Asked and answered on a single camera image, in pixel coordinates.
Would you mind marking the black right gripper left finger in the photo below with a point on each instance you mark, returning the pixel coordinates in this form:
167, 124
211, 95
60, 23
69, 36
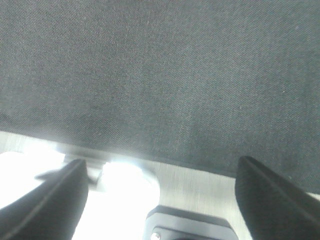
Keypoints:
51, 211

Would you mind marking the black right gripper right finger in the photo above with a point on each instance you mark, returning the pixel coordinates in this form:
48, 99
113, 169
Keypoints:
272, 207

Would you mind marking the black table cover cloth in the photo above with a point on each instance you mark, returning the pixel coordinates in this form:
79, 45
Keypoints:
193, 83

